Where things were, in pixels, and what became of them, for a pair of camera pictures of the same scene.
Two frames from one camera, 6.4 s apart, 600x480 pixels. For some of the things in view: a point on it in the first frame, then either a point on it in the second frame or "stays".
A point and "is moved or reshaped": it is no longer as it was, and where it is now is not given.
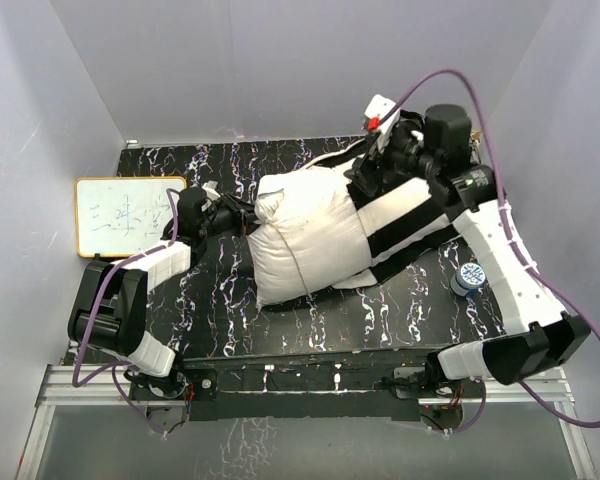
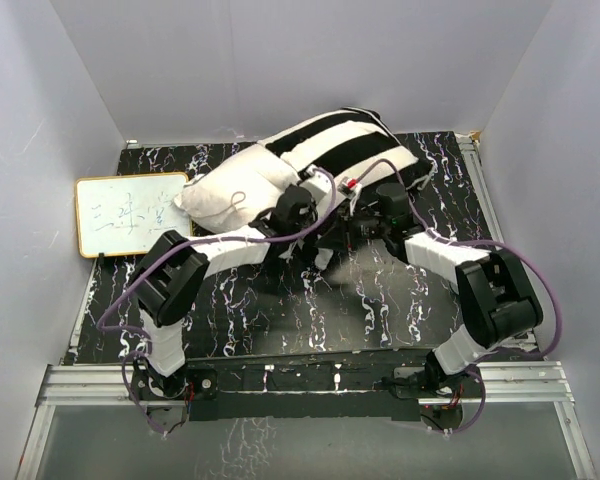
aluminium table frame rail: [57, 389] stays
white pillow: [309, 234] -> [236, 192]
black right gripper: [374, 159] -> [354, 213]
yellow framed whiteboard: [122, 216] stays
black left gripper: [244, 215] -> [311, 207]
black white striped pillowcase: [405, 221] is moved or reshaped
